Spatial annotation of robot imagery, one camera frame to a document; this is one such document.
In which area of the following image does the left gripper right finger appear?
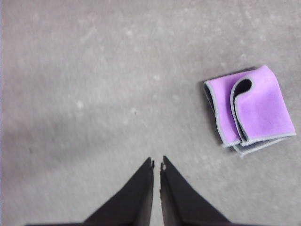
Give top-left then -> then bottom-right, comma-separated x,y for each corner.
160,155 -> 236,226

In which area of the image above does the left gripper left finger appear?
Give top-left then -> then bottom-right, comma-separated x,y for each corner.
24,157 -> 155,226

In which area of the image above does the purple towel with grey hem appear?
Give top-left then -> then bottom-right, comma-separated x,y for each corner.
203,65 -> 297,159

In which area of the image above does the grey table cloth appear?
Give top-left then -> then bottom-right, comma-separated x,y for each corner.
0,0 -> 301,226

